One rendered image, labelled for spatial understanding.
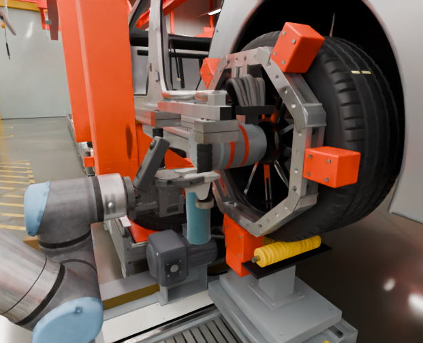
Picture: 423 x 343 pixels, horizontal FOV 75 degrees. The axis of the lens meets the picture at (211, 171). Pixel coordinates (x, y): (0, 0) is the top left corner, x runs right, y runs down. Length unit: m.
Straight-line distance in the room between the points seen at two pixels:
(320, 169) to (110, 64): 0.85
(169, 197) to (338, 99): 0.44
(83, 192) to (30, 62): 13.20
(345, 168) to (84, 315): 0.53
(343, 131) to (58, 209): 0.60
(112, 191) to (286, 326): 0.81
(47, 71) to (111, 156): 12.60
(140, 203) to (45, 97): 13.15
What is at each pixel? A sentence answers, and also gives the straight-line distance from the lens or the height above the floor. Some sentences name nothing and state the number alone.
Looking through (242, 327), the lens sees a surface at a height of 0.15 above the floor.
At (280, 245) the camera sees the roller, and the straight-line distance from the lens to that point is 0.95.
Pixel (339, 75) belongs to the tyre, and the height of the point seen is 1.05.
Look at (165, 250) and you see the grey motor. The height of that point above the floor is 0.40.
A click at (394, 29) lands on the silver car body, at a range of 0.74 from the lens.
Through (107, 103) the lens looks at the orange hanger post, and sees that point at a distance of 1.16.
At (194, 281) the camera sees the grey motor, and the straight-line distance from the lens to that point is 1.51.
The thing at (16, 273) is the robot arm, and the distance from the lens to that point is 0.45.
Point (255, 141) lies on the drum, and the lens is 0.83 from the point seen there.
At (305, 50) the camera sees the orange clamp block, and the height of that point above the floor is 1.10.
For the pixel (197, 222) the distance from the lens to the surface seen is 0.99.
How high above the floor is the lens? 1.01
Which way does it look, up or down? 16 degrees down
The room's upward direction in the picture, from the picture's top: straight up
